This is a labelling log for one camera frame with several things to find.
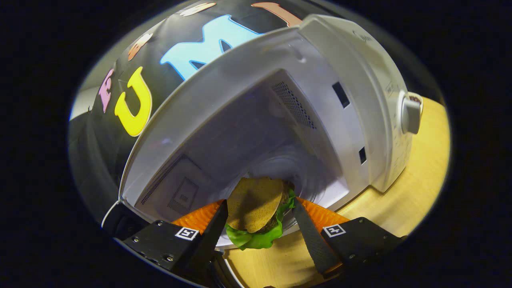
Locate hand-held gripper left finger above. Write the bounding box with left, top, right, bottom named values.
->
left=120, top=199, right=229, bottom=280

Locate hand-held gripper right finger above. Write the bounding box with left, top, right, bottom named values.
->
left=292, top=197, right=406, bottom=279

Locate white microwave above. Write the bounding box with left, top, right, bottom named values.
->
left=101, top=14, right=424, bottom=288

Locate burger with lettuce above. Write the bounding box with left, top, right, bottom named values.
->
left=225, top=177, right=297, bottom=251

